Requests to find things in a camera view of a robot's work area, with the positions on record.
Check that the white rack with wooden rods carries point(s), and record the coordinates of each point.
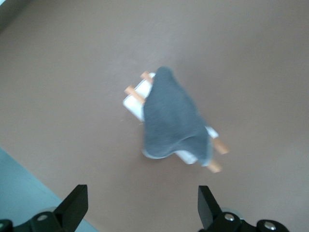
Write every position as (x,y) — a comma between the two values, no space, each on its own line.
(135,101)

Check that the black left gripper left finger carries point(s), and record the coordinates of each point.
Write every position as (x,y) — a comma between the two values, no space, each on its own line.
(72,207)

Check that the grey towel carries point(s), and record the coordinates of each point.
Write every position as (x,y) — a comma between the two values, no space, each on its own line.
(173,116)

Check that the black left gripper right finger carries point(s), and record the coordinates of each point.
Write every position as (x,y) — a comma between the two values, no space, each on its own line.
(210,212)

